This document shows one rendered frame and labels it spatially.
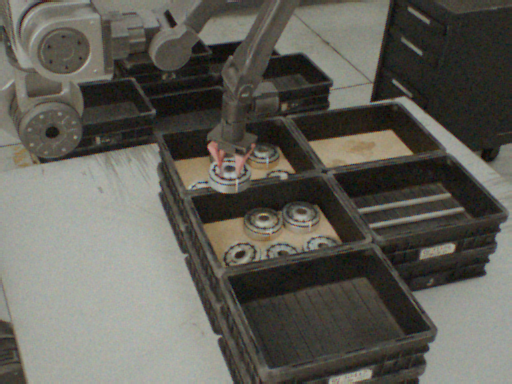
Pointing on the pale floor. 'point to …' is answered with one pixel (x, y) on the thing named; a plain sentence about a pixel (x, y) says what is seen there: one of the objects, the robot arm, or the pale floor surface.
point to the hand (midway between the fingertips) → (229, 167)
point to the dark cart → (452, 66)
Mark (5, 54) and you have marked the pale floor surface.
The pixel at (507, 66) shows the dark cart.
